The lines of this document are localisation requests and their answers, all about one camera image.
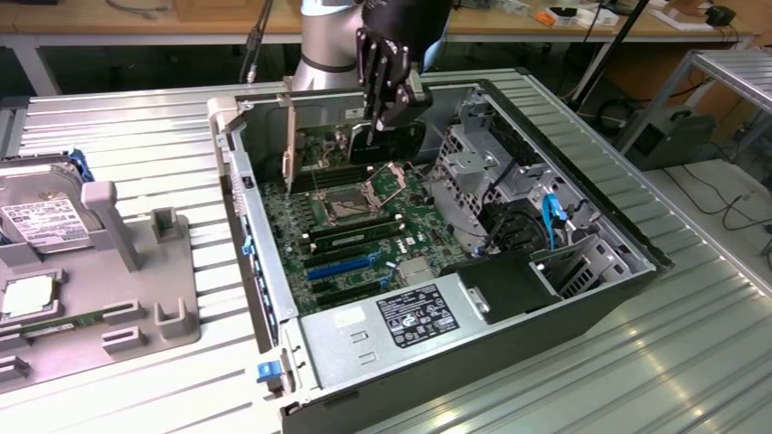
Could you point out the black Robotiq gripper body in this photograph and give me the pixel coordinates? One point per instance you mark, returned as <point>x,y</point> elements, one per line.
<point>410,18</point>

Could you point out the graphics card with black shroud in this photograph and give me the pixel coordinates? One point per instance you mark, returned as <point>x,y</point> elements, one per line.
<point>386,144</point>

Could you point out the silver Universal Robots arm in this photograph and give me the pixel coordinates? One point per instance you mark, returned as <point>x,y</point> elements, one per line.
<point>326,45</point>

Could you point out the wooden workbench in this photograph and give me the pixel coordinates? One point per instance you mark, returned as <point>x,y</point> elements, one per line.
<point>495,25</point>

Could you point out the metal socket cover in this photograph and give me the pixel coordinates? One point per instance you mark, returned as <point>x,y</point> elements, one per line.
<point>386,181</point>

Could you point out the black RAM slot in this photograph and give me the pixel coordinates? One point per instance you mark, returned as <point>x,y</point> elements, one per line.
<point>335,180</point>
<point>338,171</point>

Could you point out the perforated metal disk bay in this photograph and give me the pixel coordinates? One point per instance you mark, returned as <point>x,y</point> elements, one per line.
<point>471,181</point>

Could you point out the orange box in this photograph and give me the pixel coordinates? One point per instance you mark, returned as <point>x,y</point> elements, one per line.
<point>546,16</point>

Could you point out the thin metal locking lever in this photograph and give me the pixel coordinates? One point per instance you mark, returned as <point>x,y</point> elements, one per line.
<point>316,185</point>

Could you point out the green motherboard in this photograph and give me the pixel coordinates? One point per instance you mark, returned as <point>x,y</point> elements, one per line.
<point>416,217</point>

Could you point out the CPU socket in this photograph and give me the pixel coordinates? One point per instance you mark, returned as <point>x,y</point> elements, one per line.
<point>347,208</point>

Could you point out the installed green RAM stick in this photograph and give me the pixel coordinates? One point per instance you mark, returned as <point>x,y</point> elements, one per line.
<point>356,235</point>

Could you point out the black slanted pole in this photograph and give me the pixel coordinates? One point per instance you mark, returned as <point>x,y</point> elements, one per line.
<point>615,40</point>

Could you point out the silver chipset heat sink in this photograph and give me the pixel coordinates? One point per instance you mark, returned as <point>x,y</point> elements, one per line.
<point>416,271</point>

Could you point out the long black expansion slot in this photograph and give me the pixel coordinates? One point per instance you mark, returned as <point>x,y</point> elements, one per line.
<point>335,262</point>
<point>350,295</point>

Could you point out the blue expansion slot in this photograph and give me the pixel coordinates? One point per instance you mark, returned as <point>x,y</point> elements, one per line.
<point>340,271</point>

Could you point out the black plastic air shroud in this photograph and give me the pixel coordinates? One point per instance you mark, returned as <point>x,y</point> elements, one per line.
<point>500,289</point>

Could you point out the black charger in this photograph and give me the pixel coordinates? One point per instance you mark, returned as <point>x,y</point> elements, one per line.
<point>719,14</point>

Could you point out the grey power supply with label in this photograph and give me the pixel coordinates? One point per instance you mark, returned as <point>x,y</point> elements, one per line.
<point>338,352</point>

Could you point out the black open PC case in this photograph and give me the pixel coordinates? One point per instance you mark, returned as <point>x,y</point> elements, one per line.
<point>543,361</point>

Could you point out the hard disk with white label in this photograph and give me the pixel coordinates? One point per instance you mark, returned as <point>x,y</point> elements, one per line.
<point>42,221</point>

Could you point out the blue case latch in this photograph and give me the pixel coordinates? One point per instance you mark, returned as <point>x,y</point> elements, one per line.
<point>268,373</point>

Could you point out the grey parts rack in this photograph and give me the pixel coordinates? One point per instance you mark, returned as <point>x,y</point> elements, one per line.
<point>91,289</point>

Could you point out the loose green RAM stick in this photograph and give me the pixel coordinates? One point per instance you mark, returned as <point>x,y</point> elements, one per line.
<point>67,323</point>

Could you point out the silver CPU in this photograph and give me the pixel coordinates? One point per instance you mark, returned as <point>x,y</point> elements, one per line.
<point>27,296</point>

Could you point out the black box under frame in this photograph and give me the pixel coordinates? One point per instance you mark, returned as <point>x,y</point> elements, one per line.
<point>670,140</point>

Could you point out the blue plastic disk bracket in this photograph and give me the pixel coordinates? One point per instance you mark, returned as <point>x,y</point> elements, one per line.
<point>79,165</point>

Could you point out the aluminium frame table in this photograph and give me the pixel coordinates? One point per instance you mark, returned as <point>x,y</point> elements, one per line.
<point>730,68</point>

